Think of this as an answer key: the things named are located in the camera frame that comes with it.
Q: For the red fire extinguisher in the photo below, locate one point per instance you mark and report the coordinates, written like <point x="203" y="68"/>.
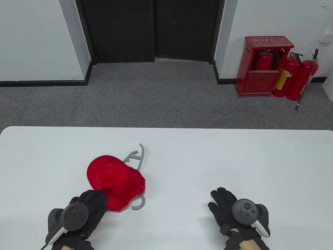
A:
<point x="299" y="83"/>
<point x="301" y="95"/>
<point x="263" y="61"/>

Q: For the red fire extinguisher right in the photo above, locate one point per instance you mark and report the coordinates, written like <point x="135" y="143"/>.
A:
<point x="301" y="95"/>

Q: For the dark gray right controller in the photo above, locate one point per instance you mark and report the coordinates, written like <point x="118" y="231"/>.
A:
<point x="245" y="211"/>

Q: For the person's left forearm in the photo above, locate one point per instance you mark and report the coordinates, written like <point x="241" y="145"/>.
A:
<point x="83" y="245"/>

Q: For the person's right forearm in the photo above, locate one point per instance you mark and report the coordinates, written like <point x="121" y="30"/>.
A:
<point x="249" y="245"/>

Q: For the white object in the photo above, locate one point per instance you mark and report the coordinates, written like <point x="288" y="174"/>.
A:
<point x="329" y="88"/>

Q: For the person's left hand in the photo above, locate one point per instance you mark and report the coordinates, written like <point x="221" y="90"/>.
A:
<point x="96" y="202"/>

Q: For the dark gray controller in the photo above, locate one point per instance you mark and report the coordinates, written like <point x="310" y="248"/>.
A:
<point x="74" y="216"/>
<point x="245" y="211"/>

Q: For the red fire extinguisher cabinet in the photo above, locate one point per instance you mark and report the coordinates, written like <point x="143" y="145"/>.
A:
<point x="257" y="83"/>

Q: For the black double door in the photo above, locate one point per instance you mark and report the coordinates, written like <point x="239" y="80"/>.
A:
<point x="186" y="28"/>

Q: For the dark gray left controller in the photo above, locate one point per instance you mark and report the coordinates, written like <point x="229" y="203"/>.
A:
<point x="74" y="216"/>

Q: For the gray plastic hanger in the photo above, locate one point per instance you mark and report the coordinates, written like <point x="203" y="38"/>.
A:
<point x="141" y="158"/>

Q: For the red extinguisher with yellow label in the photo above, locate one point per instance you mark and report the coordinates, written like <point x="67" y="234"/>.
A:
<point x="285" y="75"/>

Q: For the black door leaf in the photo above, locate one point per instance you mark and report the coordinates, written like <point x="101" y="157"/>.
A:
<point x="119" y="31"/>

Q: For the person's right hand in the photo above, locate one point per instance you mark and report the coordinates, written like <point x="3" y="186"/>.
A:
<point x="221" y="208"/>

